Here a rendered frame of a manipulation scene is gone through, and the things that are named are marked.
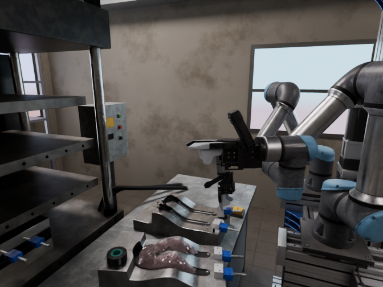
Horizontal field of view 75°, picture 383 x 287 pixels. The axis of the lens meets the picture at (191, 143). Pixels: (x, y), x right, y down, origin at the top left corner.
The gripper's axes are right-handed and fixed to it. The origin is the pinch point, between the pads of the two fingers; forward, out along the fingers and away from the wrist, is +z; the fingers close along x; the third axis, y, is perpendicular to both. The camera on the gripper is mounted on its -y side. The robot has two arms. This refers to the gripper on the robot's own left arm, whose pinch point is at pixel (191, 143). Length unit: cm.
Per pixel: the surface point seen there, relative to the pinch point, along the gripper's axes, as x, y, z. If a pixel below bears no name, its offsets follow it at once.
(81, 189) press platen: 77, 34, 58
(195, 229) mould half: 53, 50, -6
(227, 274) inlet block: 24, 56, -16
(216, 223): 52, 47, -17
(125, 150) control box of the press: 124, 18, 40
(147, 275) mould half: 25, 55, 16
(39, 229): 52, 46, 70
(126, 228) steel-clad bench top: 72, 56, 32
